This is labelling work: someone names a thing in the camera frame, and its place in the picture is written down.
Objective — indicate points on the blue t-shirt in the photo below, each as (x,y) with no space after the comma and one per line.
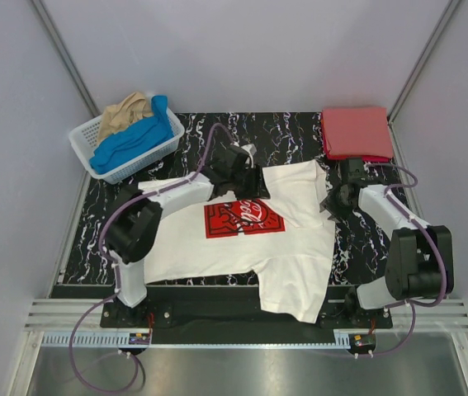
(137,139)

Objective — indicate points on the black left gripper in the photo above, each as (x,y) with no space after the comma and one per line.
(257,189)

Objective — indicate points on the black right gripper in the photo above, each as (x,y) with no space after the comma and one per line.
(325,204)

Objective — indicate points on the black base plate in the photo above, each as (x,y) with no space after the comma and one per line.
(227,309)

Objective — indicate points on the white Coca-Cola t-shirt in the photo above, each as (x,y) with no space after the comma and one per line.
(286,240)

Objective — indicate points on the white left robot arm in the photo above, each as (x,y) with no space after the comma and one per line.
(130,231)

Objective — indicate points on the folded pink t-shirt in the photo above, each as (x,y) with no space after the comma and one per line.
(358,130)

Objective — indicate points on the beige t-shirt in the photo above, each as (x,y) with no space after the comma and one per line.
(118,117)

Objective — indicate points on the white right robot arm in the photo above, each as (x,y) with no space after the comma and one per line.
(419,267)

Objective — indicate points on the aluminium frame rail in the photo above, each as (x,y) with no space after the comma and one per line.
(57,314)

